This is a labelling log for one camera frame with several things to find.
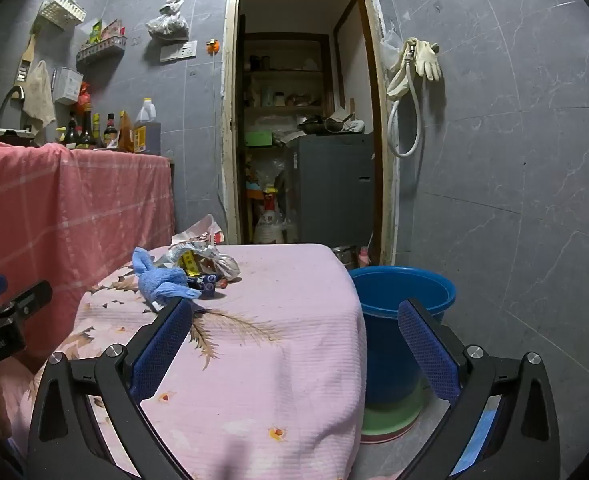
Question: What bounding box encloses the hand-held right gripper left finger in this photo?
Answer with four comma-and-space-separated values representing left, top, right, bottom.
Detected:
27, 297, 195, 480

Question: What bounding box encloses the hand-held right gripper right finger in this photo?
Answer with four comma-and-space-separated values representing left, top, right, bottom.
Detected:
399, 298, 561, 480

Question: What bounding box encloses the blue plastic bucket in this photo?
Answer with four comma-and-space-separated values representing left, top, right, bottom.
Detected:
347, 266, 458, 408

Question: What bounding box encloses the blue rag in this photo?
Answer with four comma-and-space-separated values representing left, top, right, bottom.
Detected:
132, 247, 202, 306

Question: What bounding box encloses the dark blue printed wrapper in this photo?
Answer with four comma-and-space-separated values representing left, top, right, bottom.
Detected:
194, 272, 220, 298

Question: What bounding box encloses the silver foil wrapper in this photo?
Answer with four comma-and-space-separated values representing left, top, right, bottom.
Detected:
154, 240, 240, 281

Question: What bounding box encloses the red and white wrapper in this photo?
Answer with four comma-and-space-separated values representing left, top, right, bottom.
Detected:
172, 214, 225, 248

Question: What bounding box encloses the green plastic basin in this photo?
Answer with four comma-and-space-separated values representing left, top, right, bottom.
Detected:
361, 390, 425, 443

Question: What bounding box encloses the pink checked cloth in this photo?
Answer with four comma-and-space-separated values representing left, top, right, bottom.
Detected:
0, 136, 175, 361

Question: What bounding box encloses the steel pot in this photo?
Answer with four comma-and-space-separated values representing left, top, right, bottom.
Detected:
331, 245, 358, 267

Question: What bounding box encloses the white cooking pot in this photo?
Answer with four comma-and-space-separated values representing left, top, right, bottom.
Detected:
0, 121, 35, 147

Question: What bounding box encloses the red white bottle on floor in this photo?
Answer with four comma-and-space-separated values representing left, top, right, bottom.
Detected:
254, 195, 288, 244

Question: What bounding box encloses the dark sauce bottle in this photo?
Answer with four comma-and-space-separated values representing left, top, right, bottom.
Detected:
63, 111, 80, 148

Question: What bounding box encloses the tall dark bottle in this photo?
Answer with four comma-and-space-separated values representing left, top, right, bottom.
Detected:
78, 104, 96, 149

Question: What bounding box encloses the metal faucet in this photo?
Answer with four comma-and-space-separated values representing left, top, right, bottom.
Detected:
0, 86, 26, 128

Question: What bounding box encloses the dark bottle with red cap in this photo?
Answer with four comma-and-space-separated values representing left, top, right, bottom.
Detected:
103, 113, 119, 149

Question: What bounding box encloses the grey washing machine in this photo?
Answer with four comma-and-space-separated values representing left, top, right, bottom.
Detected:
285, 133, 375, 247

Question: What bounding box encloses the amber sauce bottle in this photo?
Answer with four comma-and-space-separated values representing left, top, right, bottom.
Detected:
118, 111, 135, 152

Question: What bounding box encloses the hanging beige rag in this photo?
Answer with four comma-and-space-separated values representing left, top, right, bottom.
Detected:
22, 60, 56, 133

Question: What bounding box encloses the large oil jug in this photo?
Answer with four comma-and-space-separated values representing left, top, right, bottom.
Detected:
133, 97, 162, 155

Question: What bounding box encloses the wooden spatula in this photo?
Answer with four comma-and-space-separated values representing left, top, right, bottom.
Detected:
14, 27, 42, 85

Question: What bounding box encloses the black wok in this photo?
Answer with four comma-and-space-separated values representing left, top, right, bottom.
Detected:
297, 115, 345, 136

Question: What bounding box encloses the wooden shelf unit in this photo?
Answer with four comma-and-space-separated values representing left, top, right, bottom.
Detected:
242, 32, 333, 116

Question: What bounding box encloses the clear plastic bag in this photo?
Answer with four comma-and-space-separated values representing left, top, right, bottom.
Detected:
381, 20, 405, 71

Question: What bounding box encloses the hanging filled plastic bag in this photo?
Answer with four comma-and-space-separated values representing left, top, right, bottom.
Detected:
146, 0, 190, 41

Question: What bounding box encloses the white wall box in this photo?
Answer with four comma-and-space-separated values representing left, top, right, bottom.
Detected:
53, 66, 84, 106

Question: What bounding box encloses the white hose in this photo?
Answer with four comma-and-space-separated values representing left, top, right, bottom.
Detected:
387, 42, 424, 157

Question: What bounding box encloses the wooden door frame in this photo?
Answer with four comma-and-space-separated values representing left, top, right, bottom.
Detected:
221, 0, 400, 267

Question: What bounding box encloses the wall spice rack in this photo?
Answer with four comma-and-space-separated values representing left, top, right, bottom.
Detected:
76, 19, 126, 65

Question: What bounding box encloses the wall socket plate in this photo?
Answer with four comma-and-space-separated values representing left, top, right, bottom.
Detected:
159, 40, 198, 63

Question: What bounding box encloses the white wall basket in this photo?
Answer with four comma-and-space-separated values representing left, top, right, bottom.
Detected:
38, 0, 86, 24

